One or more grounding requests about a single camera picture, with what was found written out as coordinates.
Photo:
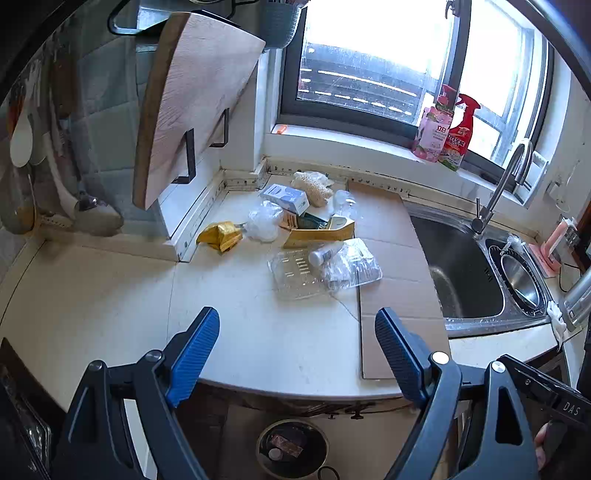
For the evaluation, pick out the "stainless steel sink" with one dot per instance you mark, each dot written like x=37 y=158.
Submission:
x=457 y=272

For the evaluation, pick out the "black round trash bin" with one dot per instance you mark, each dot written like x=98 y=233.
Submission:
x=292 y=450

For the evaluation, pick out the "white cloth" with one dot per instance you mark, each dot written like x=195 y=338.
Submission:
x=556 y=318

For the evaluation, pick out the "person's right hand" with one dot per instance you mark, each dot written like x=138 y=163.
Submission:
x=541 y=445

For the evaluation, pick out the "pink refill pouch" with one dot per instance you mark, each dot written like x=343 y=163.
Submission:
x=429 y=134

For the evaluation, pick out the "beige loofah sponge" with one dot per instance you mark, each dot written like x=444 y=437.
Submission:
x=314 y=187

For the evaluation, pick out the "black cutting board rack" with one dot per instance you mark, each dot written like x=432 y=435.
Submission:
x=189 y=157

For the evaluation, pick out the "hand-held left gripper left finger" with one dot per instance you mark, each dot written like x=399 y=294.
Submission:
x=196 y=355

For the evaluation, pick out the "brown cardboard sheet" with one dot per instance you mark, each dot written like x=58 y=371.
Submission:
x=397 y=221

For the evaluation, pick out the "white wall socket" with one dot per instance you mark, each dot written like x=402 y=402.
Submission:
x=558 y=193

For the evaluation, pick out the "dark green plastic basket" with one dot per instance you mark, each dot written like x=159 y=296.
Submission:
x=311 y=222

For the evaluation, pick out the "steel hanging ladle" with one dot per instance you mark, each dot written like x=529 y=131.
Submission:
x=94 y=212

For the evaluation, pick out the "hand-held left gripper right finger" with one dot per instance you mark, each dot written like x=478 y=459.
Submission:
x=395 y=355

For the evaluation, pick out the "clear plastic tray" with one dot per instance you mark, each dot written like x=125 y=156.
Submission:
x=295 y=277

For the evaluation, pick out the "steel sink faucet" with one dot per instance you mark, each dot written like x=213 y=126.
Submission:
x=501 y=184

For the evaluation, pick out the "steel sink strainer bowl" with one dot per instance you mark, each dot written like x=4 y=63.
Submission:
x=521 y=279

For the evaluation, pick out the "small white bottle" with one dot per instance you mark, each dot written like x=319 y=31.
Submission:
x=323 y=254

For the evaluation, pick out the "clear plastic bottle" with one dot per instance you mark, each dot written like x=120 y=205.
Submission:
x=344 y=202

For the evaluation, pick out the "yellow paper box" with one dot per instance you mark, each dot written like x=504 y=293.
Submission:
x=318 y=235

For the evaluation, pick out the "gold foil wrapper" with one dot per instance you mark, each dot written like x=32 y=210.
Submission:
x=221 y=234

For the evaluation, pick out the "grey perforated basket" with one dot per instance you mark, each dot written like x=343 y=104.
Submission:
x=281 y=23

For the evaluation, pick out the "wooden cutting board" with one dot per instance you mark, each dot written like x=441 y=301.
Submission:
x=194 y=106

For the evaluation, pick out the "black stove top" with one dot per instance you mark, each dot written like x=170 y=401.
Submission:
x=21 y=415

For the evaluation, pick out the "white hanging spatula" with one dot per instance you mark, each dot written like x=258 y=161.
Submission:
x=21 y=138

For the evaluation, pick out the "red spray bottle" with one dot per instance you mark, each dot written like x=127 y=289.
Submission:
x=457 y=138

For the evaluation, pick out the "pink sponge holder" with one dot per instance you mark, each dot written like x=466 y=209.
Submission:
x=549 y=249

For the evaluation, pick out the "crumpled clear plastic bag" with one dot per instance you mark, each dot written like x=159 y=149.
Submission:
x=264 y=221

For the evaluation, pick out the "clear plastic packaging bag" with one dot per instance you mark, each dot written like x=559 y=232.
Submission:
x=353 y=267

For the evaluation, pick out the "dark framed window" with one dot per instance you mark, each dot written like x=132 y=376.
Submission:
x=369 y=64

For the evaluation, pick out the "white and blue carton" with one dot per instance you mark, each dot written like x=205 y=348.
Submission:
x=284 y=197

